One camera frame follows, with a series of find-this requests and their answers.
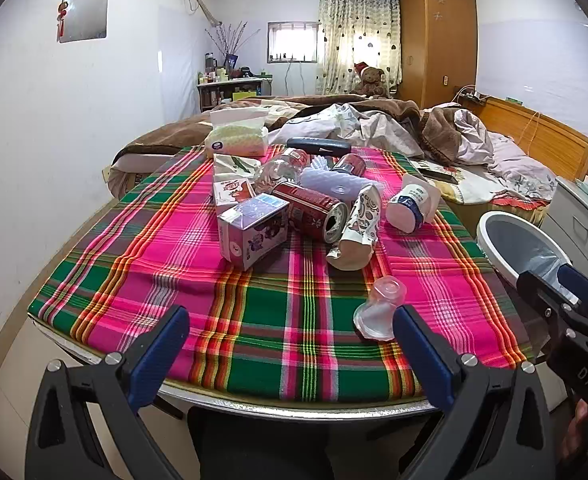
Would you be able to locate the dried branch vase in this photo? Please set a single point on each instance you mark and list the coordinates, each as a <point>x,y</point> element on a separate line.
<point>228,39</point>

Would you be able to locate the white dinosaur paper bag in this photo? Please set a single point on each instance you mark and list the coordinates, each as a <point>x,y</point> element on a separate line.
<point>229,167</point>

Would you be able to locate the brown teddy bear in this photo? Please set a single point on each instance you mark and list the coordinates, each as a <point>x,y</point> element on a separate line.
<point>371,81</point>

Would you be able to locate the small red drink can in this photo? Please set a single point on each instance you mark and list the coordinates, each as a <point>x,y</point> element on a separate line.
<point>351,164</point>

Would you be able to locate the grey nightstand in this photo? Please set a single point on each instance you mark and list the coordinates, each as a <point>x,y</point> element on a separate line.
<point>566,222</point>

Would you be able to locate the strawberry milk carton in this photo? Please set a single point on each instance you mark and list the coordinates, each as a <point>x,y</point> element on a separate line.
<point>229,193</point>

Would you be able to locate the clear cola plastic bottle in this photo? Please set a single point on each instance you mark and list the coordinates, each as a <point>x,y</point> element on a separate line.
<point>285,167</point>

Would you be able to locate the purple white milk carton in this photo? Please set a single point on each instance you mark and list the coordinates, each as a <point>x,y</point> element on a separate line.
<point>251,229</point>

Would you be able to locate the wall poster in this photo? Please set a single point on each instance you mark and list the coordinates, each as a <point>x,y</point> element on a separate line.
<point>82,20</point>

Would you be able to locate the floral bed sheet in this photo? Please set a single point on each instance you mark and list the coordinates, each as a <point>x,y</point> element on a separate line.
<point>478,188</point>

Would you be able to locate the large red drink can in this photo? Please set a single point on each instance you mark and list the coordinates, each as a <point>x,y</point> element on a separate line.
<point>314,214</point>

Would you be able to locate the patterned curtain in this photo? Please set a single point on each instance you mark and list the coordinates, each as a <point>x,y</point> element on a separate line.
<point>351,32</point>

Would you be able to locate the white trash bin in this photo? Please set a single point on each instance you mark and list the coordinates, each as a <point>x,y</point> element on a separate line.
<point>513,245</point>

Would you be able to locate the dark blue glasses case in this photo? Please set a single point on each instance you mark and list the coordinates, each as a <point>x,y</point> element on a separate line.
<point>322,147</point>

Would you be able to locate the patterned crushed paper cup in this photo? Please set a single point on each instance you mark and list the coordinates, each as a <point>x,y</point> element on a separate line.
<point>355,248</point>

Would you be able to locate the black smartphone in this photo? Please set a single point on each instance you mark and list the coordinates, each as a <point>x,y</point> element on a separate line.
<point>439,175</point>

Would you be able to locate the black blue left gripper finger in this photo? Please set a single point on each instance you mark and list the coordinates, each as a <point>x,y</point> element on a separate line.
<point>62,442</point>

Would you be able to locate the brown blanket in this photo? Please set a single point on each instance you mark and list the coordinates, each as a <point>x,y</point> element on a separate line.
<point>433,130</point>

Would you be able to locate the tissue pack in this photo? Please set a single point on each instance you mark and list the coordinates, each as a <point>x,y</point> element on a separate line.
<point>238,131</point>

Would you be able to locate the pink green plaid cloth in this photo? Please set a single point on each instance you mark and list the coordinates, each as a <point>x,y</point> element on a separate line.
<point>281,330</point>

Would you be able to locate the light pink duvet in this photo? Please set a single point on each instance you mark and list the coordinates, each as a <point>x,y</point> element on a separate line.
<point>496,152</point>

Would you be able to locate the wooden headboard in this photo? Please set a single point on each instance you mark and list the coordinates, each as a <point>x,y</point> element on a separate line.
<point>561,148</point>

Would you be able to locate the clear plastic cup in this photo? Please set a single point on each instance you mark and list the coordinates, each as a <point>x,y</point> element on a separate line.
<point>374,318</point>

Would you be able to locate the wall shelf with items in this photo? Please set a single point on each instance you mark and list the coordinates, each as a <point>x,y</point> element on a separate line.
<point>229,82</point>

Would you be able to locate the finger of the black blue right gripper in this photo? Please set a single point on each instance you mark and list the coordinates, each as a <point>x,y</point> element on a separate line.
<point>494,421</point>

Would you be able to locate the white blue yogurt bottle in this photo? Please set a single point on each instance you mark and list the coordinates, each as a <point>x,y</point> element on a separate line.
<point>415,204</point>

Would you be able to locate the white foam net piece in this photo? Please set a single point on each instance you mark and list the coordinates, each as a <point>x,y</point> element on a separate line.
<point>320,163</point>

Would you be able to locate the wooden wardrobe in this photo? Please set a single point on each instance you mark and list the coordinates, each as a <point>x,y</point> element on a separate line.
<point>439,46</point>

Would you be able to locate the person's right hand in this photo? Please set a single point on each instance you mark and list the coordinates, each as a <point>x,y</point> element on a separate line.
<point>574,439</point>

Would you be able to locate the small window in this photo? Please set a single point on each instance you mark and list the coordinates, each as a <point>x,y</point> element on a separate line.
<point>295,42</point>

